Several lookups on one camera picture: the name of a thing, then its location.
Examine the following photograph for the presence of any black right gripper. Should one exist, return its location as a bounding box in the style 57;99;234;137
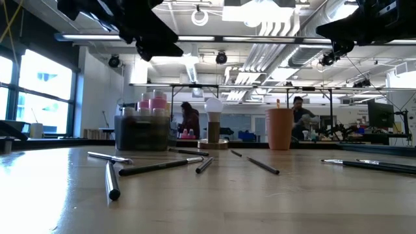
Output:
315;0;416;58

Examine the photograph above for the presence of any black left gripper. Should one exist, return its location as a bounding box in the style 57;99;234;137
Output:
107;0;184;62

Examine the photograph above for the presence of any large pink paint bottle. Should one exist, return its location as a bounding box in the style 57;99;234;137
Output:
138;92;151;110
149;90;168;111

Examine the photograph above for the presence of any black paintbrush silver ferrule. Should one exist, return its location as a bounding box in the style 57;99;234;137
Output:
195;156;215;175
356;158;416;170
105;160;121;202
168;148;211;157
86;151;134;165
320;159;416;176
118;156;205;177

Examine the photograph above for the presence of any orange cup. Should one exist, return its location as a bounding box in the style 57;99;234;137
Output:
265;108;294;151

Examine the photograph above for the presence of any black overhead beam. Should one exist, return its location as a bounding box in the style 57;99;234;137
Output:
53;32;416;45

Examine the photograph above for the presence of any white bulb brass lamp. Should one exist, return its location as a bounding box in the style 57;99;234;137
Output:
197;97;229;150

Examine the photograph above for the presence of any person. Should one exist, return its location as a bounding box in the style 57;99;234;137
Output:
291;96;321;141
177;101;201;140

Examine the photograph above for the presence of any black background monitor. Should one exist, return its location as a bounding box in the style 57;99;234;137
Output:
367;99;396;129

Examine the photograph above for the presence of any grey plastic bin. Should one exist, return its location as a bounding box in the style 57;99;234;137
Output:
114;114;172;151

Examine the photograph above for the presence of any white ceiling light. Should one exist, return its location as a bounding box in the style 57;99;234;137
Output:
222;5;295;23

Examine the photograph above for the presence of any brown wooden rack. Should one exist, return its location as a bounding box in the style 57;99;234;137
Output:
83;128;114;140

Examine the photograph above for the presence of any blue crate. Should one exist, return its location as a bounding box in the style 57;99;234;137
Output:
238;130;257;142

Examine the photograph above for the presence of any white mug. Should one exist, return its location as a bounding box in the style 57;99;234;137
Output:
29;122;44;140

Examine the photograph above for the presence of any white ring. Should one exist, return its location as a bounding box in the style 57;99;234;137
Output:
190;8;209;27

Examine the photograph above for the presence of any black ceiling camera fixture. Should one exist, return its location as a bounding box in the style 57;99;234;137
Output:
320;51;339;68

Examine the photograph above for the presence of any silver ventilation duct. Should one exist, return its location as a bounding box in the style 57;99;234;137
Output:
240;0;345;82

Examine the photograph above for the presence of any yellow hanging cord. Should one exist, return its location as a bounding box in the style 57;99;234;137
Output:
0;0;24;66

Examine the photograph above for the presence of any black window frame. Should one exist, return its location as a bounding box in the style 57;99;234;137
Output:
0;45;81;140

